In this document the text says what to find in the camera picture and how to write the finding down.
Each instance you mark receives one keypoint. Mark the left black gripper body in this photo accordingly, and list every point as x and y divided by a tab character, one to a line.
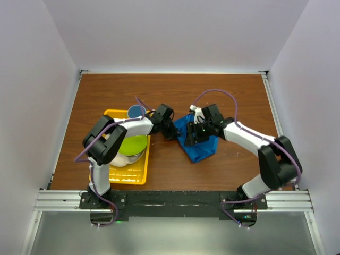
168	130

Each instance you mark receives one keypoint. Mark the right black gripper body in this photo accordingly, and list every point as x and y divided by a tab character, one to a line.
202	132

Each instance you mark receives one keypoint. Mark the blue cloth napkin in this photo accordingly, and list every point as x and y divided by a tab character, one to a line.
199	151

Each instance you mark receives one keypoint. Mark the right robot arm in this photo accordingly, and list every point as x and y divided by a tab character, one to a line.
278	162

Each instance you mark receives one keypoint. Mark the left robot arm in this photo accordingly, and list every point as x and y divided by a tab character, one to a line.
102	143

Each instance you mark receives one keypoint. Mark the blue plastic cup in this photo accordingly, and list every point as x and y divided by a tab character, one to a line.
136	111

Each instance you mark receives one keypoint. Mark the green plastic plate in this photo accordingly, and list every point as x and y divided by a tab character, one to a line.
133	145

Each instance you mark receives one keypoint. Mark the grey metal bowl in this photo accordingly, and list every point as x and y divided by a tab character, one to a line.
134	158

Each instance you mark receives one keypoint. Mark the yellow plastic tray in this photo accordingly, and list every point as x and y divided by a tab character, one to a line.
133	173

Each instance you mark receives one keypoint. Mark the beige flower-shaped plate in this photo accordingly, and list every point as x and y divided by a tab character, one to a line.
119	160

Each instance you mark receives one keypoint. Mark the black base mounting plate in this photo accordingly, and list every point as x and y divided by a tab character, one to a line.
123	205

